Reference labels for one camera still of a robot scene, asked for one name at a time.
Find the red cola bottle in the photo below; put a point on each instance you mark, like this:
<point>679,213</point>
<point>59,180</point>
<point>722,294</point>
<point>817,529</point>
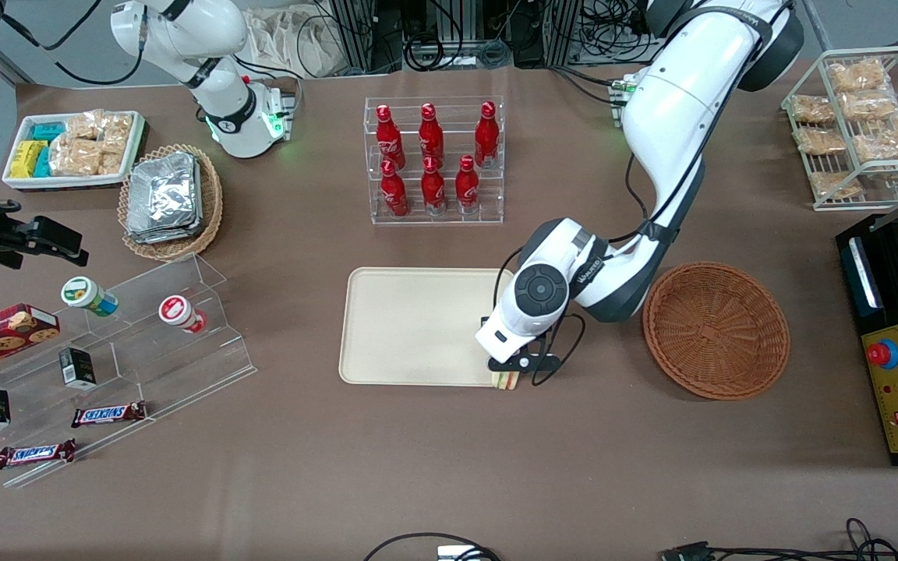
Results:
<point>390,140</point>
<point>486,139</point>
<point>394,195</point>
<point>467,189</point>
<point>433,191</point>
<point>431,136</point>

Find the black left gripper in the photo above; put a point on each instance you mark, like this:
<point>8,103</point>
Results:
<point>484,321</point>

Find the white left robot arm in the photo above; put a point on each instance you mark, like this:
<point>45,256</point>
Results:
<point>675,117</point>

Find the clear bag rice crackers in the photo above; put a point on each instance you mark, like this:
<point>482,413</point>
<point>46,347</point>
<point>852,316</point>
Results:
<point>111,163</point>
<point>75,157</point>
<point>84,125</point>
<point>117,132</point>

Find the clear acrylic bottle rack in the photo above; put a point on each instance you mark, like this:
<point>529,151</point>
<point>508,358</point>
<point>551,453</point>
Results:
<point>449,220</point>

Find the snickers chocolate bar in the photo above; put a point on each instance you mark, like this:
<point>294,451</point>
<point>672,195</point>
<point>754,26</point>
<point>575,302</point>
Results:
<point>34,453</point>
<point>108,414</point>

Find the beige cloth bag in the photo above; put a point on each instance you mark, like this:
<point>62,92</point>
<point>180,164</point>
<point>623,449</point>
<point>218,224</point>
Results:
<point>293,39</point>

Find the white rectangular snack tray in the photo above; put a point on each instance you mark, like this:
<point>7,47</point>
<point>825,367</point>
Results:
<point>16,184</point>

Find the light oval wicker basket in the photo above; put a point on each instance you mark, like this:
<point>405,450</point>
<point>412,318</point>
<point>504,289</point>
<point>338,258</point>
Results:
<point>211,206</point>

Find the yellow snack packet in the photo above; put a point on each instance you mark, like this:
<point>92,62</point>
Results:
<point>26,159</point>

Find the clear acrylic stepped display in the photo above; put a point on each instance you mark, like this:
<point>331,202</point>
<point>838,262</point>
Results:
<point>184,366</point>

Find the green lid snack cup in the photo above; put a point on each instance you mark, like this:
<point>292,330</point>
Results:
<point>86,294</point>

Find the triangle sandwich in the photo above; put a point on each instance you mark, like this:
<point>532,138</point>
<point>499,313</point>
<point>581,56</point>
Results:
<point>505,380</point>

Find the beige plastic tray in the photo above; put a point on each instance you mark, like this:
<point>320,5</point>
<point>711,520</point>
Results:
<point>418,327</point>

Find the clear bag brown snack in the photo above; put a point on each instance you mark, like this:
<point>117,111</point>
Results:
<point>812,109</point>
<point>885,144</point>
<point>868,105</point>
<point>836,185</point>
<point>821,141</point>
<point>858,76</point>

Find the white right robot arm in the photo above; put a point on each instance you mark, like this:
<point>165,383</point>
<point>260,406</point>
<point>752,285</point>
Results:
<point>215,39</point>

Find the red emergency stop button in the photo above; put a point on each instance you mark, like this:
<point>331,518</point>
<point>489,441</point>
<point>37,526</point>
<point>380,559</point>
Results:
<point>882,354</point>

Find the red lid snack cup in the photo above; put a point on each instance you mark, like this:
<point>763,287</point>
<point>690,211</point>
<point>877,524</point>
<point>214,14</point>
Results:
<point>180,312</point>

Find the brown round wicker basket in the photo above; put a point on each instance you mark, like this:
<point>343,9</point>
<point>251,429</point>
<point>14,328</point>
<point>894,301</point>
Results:
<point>718,331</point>

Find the silver foil packet stack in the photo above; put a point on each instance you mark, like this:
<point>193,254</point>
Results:
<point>164,199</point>

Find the teal snack packet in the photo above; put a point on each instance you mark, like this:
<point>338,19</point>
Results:
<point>48,132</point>
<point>43,164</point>

